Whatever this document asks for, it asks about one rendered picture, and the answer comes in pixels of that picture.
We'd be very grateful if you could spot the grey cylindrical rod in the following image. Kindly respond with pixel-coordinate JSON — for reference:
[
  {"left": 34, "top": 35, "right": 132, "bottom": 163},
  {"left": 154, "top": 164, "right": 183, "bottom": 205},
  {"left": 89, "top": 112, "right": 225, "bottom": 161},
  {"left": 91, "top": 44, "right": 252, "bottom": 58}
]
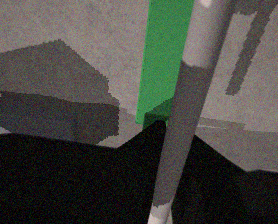
[{"left": 148, "top": 0, "right": 238, "bottom": 224}]

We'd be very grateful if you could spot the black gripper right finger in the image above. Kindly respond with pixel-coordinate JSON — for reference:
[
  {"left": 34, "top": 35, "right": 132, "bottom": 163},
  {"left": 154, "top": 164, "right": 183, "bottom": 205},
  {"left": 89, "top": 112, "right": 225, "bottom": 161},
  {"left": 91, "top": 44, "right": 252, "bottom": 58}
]
[{"left": 171, "top": 134, "right": 278, "bottom": 224}]

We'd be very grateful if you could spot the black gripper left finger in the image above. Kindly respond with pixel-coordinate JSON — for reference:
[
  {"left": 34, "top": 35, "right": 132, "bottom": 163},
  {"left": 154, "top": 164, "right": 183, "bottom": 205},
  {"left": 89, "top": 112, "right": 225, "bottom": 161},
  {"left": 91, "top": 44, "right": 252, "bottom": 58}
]
[{"left": 0, "top": 120, "right": 167, "bottom": 224}]

